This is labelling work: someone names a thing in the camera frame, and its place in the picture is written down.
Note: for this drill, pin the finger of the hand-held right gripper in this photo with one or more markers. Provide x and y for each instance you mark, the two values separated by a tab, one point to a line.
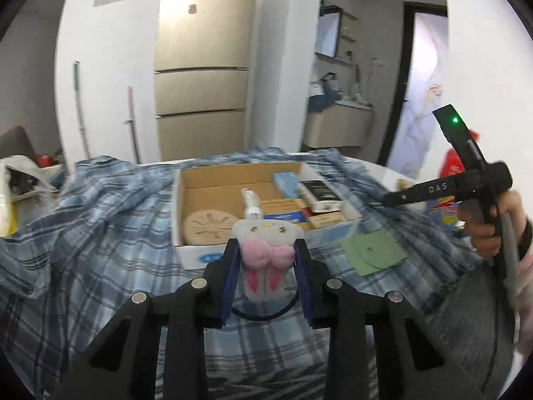
397	198

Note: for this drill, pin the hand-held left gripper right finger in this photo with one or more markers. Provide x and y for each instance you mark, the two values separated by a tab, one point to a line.
306	283

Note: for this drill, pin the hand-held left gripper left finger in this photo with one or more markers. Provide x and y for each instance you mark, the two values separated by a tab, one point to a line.
231	283

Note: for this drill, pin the round beige pad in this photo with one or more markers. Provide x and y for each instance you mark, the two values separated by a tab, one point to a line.
208	227

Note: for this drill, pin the cardboard box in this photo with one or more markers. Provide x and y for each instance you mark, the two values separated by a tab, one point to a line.
208	183

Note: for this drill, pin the person's right hand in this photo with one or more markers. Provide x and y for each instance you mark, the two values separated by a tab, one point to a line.
479	233

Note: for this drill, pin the colourful printed bag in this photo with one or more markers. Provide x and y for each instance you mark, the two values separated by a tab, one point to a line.
452	162

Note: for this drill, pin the light green pad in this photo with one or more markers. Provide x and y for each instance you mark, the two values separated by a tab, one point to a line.
370	252

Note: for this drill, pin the tan box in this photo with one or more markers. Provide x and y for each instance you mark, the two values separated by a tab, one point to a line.
329	219

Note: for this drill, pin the blue and white box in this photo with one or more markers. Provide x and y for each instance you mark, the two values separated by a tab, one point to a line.
287	218

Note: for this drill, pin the black and white box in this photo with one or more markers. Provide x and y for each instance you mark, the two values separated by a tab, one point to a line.
319	191

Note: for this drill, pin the white spray bottle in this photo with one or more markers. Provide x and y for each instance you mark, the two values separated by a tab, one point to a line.
252	204

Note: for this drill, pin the brown box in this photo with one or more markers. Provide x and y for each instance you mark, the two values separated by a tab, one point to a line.
278	206

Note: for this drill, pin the beige vanity cabinet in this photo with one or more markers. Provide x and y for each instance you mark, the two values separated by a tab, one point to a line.
337	125

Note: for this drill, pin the black-framed glass door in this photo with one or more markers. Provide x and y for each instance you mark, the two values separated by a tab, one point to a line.
420	91

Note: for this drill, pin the light blue box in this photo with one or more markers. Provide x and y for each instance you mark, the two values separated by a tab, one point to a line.
287	183

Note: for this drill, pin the grey clothing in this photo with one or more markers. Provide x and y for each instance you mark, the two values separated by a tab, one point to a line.
470	329

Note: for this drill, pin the blue plaid cloth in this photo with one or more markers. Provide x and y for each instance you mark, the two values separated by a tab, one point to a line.
83	237

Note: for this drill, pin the beige refrigerator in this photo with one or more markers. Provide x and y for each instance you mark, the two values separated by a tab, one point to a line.
204	91

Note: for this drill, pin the red bag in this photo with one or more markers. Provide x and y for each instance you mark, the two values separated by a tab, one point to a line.
46	159

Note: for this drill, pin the grey pole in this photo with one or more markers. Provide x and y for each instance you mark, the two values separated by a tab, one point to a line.
80	108

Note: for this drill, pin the white plastic bag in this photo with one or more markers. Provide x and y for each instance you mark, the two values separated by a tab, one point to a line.
25	175

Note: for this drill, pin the yellow bag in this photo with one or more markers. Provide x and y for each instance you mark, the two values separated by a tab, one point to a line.
7	216

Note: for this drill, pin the grey chair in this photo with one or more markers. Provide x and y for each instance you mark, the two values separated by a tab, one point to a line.
16	143

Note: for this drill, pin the wall mirror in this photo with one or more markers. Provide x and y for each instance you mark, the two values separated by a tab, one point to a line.
329	31

